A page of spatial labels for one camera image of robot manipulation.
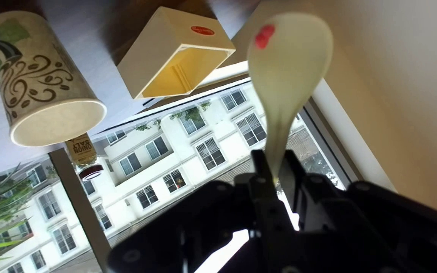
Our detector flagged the white plastic spoon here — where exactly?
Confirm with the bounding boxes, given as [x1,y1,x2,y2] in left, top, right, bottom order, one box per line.
[247,12,334,182]

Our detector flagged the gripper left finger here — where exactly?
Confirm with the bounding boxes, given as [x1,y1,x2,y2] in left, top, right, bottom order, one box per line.
[107,149,299,273]

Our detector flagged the window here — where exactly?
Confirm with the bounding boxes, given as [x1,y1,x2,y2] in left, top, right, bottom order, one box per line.
[0,76,359,273]

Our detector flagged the patterned paper cup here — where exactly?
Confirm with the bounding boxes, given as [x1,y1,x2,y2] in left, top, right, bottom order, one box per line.
[0,11,107,147]

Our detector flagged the cream rectangular box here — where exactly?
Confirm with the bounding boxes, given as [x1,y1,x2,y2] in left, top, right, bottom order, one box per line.
[117,6,236,100]

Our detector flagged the spice bottle with dark cap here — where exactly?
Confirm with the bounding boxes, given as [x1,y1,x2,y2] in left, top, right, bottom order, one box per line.
[65,133,104,181]

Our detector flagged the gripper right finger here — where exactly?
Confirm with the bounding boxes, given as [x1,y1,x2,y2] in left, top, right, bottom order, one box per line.
[279,149,437,273]

